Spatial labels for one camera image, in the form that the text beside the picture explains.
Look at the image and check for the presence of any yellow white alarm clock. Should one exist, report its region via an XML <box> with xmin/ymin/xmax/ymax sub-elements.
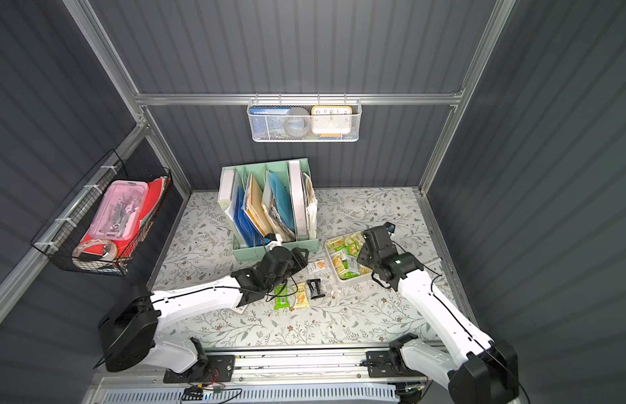
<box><xmin>310</xmin><ymin>105</ymin><xmax>353</xmax><ymax>137</ymax></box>

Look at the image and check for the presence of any clear tape roll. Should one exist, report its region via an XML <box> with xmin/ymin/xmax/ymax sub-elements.
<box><xmin>72</xmin><ymin>239</ymin><xmax>119</xmax><ymax>261</ymax></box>

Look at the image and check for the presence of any blue box in basket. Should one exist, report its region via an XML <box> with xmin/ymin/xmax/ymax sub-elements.
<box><xmin>248</xmin><ymin>106</ymin><xmax>291</xmax><ymax>141</ymax></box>

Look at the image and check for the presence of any yellow cookie packet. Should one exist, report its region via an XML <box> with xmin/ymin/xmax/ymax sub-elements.
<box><xmin>294</xmin><ymin>283</ymin><xmax>309</xmax><ymax>309</ymax></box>

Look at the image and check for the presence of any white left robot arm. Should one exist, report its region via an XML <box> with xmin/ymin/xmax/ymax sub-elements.
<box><xmin>97</xmin><ymin>247</ymin><xmax>309</xmax><ymax>374</ymax></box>

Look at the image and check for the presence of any white plastic storage box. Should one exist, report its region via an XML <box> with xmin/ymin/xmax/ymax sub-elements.
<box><xmin>324</xmin><ymin>232</ymin><xmax>373</xmax><ymax>288</ymax></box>

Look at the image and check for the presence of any clear cookie packet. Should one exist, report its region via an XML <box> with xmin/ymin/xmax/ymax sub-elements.
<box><xmin>308</xmin><ymin>259</ymin><xmax>328</xmax><ymax>274</ymax></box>

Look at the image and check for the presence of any grey tape roll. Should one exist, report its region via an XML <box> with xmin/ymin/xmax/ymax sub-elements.
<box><xmin>284</xmin><ymin>107</ymin><xmax>310</xmax><ymax>139</ymax></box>

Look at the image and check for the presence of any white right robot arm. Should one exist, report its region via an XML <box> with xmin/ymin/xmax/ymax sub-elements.
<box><xmin>358</xmin><ymin>222</ymin><xmax>523</xmax><ymax>403</ymax></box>

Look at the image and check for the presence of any white wire wall basket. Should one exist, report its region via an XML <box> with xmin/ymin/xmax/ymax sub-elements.
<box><xmin>246</xmin><ymin>99</ymin><xmax>363</xmax><ymax>143</ymax></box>

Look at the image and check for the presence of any blue folder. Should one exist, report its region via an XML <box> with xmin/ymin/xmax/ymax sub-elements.
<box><xmin>234</xmin><ymin>186</ymin><xmax>265</xmax><ymax>247</ymax></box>

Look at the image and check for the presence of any green cookie packet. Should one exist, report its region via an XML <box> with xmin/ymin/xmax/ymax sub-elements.
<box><xmin>274</xmin><ymin>285</ymin><xmax>290</xmax><ymax>310</ymax></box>

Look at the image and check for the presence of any mint green file organizer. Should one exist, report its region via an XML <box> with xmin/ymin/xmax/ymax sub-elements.
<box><xmin>218</xmin><ymin>158</ymin><xmax>320</xmax><ymax>263</ymax></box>

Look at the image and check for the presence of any black cookie packet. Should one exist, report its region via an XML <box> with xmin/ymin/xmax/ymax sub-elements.
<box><xmin>306</xmin><ymin>279</ymin><xmax>326</xmax><ymax>300</ymax></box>

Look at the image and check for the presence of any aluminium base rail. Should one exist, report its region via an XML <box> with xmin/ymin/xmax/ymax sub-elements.
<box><xmin>92</xmin><ymin>344</ymin><xmax>501</xmax><ymax>390</ymax></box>

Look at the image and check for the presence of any pink plastic pencil case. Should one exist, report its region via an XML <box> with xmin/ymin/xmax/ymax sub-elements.
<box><xmin>88</xmin><ymin>180</ymin><xmax>149</xmax><ymax>241</ymax></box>

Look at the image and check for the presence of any black wire side basket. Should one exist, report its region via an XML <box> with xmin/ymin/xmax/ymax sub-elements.
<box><xmin>31</xmin><ymin>150</ymin><xmax>173</xmax><ymax>276</ymax></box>

